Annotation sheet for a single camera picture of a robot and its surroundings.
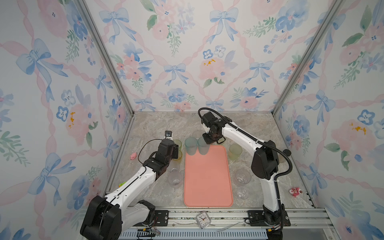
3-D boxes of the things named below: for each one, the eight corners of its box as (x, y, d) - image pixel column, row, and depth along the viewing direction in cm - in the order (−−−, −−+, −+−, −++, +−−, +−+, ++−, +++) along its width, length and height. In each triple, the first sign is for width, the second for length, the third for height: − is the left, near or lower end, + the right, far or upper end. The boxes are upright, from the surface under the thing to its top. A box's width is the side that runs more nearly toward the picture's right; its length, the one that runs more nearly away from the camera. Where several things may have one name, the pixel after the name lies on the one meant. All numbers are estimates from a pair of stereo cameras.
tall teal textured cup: (185, 155, 97) (184, 147, 89) (185, 145, 102) (184, 137, 94) (197, 155, 97) (197, 147, 89) (197, 145, 102) (197, 137, 94)
